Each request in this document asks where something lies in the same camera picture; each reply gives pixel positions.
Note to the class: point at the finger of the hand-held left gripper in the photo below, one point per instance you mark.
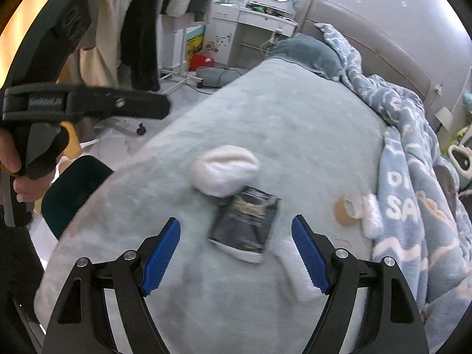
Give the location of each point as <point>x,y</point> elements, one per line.
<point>121,102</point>

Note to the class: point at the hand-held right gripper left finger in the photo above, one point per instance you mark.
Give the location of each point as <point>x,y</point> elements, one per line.
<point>160,258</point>

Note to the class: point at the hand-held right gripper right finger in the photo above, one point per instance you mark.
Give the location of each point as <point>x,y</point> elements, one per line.
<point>311,258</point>

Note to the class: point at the white paper wad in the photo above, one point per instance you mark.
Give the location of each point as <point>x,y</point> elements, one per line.
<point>225,169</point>
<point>291,265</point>

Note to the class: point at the brown tape roll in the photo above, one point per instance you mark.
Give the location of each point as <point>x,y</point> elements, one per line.
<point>337,212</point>

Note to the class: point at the black snack packet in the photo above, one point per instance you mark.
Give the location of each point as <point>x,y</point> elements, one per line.
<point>243,225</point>

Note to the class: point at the dark teal trash bin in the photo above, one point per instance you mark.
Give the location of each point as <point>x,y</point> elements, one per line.
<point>73,191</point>

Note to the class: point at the person's left hand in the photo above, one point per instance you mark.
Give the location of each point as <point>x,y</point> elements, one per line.
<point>9,155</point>

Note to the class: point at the orange curtain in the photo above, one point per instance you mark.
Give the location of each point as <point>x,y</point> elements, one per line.
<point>14,33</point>

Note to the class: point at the cream coat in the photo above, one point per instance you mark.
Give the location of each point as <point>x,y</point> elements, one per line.
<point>99,25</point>

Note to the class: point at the white clothes rack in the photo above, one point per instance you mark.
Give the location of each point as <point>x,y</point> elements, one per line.
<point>177,78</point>

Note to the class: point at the black hanging garment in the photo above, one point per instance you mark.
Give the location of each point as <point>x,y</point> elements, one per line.
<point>142,37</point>

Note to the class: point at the red packet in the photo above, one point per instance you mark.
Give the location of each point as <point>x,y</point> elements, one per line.
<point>199,62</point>

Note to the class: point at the yellow landscape picture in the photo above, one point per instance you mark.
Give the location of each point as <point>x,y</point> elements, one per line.
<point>195,42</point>

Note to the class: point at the grey flat floor appliance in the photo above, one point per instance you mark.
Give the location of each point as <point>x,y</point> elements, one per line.
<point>217,77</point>

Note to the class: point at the bed with grey-green sheet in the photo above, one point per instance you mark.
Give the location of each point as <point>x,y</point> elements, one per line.
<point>221,118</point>

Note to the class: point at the blue patterned fleece blanket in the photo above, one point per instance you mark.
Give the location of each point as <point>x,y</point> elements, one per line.
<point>405,191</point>

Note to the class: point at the white dressing table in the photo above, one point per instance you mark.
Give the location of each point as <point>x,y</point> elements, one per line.
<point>254,22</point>

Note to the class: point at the white green plush toy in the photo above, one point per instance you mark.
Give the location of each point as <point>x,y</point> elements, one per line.
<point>461,155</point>

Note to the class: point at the blue-grey pillow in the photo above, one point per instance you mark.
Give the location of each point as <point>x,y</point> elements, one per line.
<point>306,53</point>

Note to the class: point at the bedside lamp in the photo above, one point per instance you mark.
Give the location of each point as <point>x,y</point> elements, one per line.
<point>442,118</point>

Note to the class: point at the blue plush toy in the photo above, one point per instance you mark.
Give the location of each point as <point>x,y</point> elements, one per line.
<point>467,102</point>

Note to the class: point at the grey upholstered headboard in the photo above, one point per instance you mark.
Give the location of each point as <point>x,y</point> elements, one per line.
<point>368,44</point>

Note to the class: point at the wall socket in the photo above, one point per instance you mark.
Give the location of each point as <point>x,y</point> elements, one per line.
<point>438,90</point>

